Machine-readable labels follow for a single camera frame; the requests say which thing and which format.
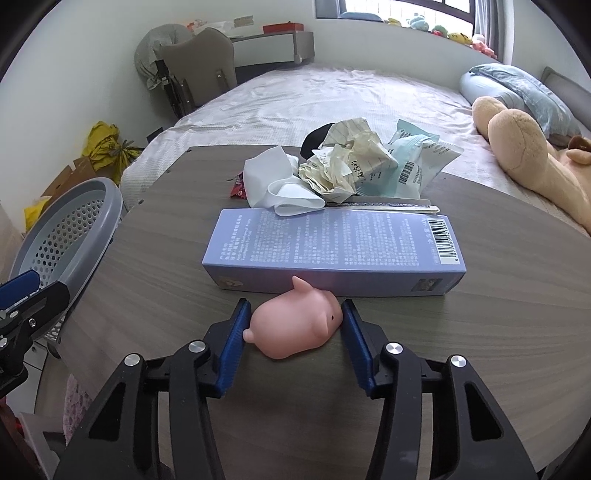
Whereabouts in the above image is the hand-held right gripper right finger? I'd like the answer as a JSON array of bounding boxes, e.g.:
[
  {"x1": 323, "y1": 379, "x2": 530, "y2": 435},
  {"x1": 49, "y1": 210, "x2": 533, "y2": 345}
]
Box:
[{"x1": 341, "y1": 299, "x2": 539, "y2": 480}]

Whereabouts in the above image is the white tissue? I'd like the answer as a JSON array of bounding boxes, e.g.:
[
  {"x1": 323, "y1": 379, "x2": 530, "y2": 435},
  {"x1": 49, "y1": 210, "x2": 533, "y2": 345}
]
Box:
[{"x1": 243, "y1": 145, "x2": 326, "y2": 217}]

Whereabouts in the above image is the tan plush bear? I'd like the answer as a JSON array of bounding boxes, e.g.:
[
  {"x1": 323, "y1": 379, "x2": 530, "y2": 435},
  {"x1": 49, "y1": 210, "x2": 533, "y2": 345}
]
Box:
[{"x1": 471, "y1": 96, "x2": 591, "y2": 208}]

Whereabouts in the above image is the purple cardboard box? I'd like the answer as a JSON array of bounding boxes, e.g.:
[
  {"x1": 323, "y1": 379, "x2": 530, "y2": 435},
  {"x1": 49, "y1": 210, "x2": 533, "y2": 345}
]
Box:
[{"x1": 202, "y1": 208, "x2": 467, "y2": 296}]

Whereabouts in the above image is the bed with checked sheet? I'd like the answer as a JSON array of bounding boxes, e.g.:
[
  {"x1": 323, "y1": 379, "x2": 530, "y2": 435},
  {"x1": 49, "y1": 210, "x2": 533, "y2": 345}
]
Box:
[{"x1": 121, "y1": 62, "x2": 591, "y2": 241}]

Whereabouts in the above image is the pink pig toy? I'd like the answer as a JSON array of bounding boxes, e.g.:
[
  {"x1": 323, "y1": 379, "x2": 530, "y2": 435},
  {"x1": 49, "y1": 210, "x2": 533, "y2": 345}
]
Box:
[{"x1": 243, "y1": 275, "x2": 345, "y2": 360}]

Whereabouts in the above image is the row of plush toys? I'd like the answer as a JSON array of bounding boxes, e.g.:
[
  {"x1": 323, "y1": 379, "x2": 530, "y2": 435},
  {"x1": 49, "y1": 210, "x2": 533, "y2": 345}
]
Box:
[{"x1": 383, "y1": 13, "x2": 499, "y2": 58}]

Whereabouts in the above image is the window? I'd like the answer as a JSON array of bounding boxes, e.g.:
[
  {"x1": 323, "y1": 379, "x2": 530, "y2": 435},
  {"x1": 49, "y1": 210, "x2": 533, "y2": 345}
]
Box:
[{"x1": 314, "y1": 0, "x2": 515, "y2": 28}]

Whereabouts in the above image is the small yellow bag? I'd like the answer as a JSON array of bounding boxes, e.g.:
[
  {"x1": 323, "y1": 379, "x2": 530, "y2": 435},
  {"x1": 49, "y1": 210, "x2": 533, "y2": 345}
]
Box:
[{"x1": 23, "y1": 196, "x2": 51, "y2": 232}]

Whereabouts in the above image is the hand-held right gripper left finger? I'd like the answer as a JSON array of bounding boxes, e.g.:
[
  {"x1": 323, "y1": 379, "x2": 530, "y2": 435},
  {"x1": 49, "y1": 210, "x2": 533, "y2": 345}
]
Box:
[{"x1": 53, "y1": 298, "x2": 252, "y2": 480}]

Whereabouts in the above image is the light blue wipes packet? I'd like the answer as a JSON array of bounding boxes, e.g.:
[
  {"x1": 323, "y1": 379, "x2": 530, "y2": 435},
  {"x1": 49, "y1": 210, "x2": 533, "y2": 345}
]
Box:
[{"x1": 355, "y1": 119, "x2": 465, "y2": 200}]

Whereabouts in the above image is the brown cardboard box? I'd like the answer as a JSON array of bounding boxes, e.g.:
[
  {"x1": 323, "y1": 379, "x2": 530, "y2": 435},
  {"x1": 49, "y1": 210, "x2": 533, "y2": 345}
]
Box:
[{"x1": 39, "y1": 157, "x2": 116, "y2": 199}]

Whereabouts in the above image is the grey flat strip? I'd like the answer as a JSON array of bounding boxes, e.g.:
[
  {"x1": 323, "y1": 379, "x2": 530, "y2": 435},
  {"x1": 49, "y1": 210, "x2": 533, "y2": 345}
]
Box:
[{"x1": 323, "y1": 194, "x2": 441, "y2": 215}]

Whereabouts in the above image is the black flat object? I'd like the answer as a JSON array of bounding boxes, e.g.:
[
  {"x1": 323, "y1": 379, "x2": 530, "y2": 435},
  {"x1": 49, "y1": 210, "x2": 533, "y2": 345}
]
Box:
[{"x1": 300, "y1": 126, "x2": 335, "y2": 158}]

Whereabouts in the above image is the beige chair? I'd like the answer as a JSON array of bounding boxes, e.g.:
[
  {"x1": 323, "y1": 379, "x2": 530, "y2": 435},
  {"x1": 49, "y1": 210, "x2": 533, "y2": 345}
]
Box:
[{"x1": 159, "y1": 28, "x2": 238, "y2": 116}]

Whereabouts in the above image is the grey perforated plastic basket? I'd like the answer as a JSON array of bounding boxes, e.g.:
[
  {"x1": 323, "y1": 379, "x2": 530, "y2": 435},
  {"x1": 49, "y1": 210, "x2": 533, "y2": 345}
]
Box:
[{"x1": 9, "y1": 178, "x2": 124, "y2": 342}]

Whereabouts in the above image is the light blue pillow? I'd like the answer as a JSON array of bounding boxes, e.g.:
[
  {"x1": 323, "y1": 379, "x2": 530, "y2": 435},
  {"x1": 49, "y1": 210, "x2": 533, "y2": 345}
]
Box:
[{"x1": 459, "y1": 63, "x2": 583, "y2": 139}]

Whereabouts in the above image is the grey wall desk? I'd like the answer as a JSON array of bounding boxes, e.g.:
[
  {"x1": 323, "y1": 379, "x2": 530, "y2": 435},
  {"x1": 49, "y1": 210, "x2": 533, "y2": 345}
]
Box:
[{"x1": 231, "y1": 31, "x2": 315, "y2": 65}]

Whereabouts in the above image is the large yellow bag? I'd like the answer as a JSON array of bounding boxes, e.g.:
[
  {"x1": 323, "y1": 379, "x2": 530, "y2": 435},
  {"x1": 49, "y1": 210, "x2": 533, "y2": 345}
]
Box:
[{"x1": 82, "y1": 121, "x2": 145, "y2": 174}]

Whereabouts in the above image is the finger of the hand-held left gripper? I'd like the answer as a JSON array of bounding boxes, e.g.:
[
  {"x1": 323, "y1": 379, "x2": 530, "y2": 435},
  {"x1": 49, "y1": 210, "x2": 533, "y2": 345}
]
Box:
[
  {"x1": 0, "y1": 281, "x2": 70, "y2": 344},
  {"x1": 0, "y1": 270, "x2": 42, "y2": 311}
]

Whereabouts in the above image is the pink patterned cloth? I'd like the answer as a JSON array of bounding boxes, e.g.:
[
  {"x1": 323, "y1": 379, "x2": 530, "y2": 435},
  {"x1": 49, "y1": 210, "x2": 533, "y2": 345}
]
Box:
[{"x1": 62, "y1": 374, "x2": 93, "y2": 444}]

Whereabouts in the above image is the grey cloth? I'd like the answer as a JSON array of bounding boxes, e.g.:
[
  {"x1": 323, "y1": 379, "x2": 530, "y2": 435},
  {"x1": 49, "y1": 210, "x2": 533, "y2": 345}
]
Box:
[{"x1": 134, "y1": 23, "x2": 185, "y2": 90}]

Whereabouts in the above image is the cream paper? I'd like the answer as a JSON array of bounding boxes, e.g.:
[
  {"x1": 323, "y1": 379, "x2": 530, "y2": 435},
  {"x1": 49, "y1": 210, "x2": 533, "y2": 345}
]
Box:
[{"x1": 298, "y1": 117, "x2": 399, "y2": 204}]

